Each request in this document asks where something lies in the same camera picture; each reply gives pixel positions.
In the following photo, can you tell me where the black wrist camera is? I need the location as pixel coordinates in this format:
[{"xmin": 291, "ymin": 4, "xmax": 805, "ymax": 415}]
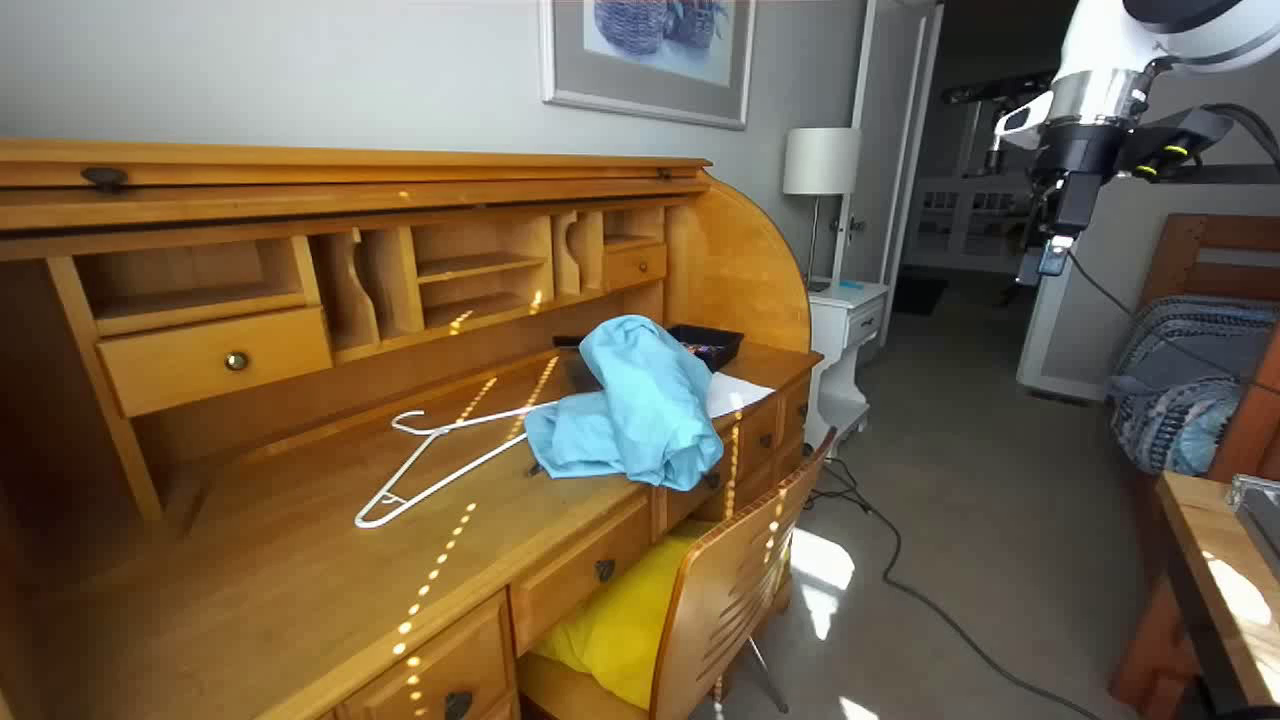
[{"xmin": 1124, "ymin": 105, "xmax": 1235, "ymax": 183}]

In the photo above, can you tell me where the black floor cable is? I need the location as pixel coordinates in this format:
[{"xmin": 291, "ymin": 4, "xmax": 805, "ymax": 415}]
[{"xmin": 812, "ymin": 455, "xmax": 1113, "ymax": 720}]

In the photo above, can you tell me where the pedestal drawer with dark handle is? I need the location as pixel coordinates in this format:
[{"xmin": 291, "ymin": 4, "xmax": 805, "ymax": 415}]
[{"xmin": 731, "ymin": 395, "xmax": 812, "ymax": 472}]

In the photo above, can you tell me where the wide centre desk drawer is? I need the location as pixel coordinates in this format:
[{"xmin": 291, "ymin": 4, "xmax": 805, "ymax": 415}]
[{"xmin": 506, "ymin": 502, "xmax": 659, "ymax": 658}]

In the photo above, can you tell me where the black tray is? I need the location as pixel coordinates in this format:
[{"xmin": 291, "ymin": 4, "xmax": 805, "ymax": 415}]
[{"xmin": 659, "ymin": 322, "xmax": 747, "ymax": 377}]

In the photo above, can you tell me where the brown wooden bed frame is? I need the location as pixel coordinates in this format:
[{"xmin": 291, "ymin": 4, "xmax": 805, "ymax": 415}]
[{"xmin": 1131, "ymin": 212, "xmax": 1280, "ymax": 489}]

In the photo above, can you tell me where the black roll-top handle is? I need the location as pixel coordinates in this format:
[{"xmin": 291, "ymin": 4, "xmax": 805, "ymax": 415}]
[{"xmin": 76, "ymin": 161, "xmax": 137, "ymax": 193}]

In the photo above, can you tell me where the white door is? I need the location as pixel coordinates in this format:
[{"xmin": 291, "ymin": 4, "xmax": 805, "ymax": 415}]
[{"xmin": 839, "ymin": 0, "xmax": 946, "ymax": 358}]

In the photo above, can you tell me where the small drawer with brass knob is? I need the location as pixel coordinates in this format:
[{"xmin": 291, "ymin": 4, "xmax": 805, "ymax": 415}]
[{"xmin": 96, "ymin": 305, "xmax": 334, "ymax": 421}]

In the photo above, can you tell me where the blue grey blanket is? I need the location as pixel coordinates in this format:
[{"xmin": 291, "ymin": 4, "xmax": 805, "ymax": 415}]
[{"xmin": 1104, "ymin": 298, "xmax": 1280, "ymax": 481}]

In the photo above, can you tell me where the grey box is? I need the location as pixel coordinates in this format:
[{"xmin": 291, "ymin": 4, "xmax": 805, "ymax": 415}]
[{"xmin": 1224, "ymin": 476, "xmax": 1280, "ymax": 581}]

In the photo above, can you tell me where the white table lamp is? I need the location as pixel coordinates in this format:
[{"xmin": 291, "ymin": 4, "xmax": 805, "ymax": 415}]
[{"xmin": 778, "ymin": 123, "xmax": 864, "ymax": 294}]

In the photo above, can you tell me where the white wire hanger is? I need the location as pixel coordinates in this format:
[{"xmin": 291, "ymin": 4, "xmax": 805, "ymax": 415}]
[{"xmin": 352, "ymin": 400, "xmax": 537, "ymax": 534}]

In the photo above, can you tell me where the framed blue picture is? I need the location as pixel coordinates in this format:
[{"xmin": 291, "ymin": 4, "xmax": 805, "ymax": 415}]
[{"xmin": 537, "ymin": 0, "xmax": 759, "ymax": 132}]

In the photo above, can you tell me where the wooden chair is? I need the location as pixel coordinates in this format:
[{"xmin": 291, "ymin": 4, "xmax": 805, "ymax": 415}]
[{"xmin": 517, "ymin": 443, "xmax": 835, "ymax": 720}]

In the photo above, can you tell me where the large pedestal desk drawer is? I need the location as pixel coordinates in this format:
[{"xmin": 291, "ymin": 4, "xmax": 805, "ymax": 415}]
[{"xmin": 334, "ymin": 597, "xmax": 517, "ymax": 720}]

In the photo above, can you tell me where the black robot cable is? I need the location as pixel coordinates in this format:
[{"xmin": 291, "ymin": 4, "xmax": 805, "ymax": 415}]
[{"xmin": 1058, "ymin": 243, "xmax": 1137, "ymax": 322}]

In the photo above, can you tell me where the small plain wooden drawer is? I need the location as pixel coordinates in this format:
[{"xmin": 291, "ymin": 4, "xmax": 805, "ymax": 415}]
[{"xmin": 599, "ymin": 242, "xmax": 673, "ymax": 298}]

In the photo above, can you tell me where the light blue cloth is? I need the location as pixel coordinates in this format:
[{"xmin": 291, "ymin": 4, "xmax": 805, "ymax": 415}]
[{"xmin": 518, "ymin": 314, "xmax": 731, "ymax": 497}]

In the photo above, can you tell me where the white paper sheet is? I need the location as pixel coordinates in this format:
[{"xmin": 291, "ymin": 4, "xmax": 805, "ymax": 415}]
[{"xmin": 698, "ymin": 373, "xmax": 776, "ymax": 426}]

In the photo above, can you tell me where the wooden roll-top desk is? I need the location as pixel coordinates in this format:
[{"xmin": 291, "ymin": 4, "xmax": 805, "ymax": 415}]
[{"xmin": 0, "ymin": 137, "xmax": 823, "ymax": 720}]

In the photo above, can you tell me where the yellow seat cushion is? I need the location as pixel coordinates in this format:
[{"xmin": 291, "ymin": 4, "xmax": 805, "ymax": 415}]
[{"xmin": 532, "ymin": 534, "xmax": 703, "ymax": 711}]

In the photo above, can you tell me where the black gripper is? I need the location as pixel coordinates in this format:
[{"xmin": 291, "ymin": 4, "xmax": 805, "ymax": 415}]
[{"xmin": 1014, "ymin": 116, "xmax": 1139, "ymax": 294}]

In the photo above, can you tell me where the light wooden table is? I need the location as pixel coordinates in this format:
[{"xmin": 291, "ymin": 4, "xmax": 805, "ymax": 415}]
[{"xmin": 1155, "ymin": 470, "xmax": 1280, "ymax": 711}]

